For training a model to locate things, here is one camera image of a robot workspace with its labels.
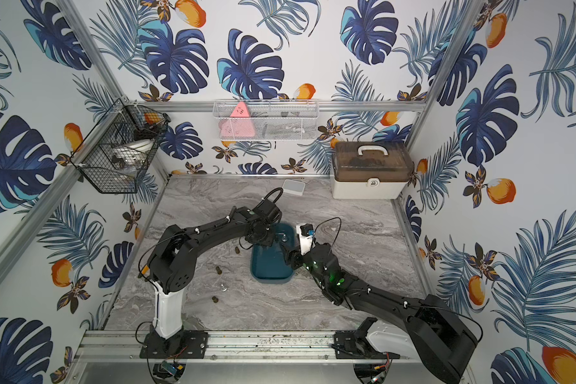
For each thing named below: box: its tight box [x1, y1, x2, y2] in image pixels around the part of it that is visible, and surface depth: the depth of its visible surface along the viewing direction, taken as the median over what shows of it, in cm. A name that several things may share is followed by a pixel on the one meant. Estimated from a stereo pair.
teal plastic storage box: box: [251, 222, 296, 284], surface depth 89 cm
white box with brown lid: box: [331, 140, 416, 200], surface depth 103 cm
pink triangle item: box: [218, 101, 256, 139], surface depth 92 cm
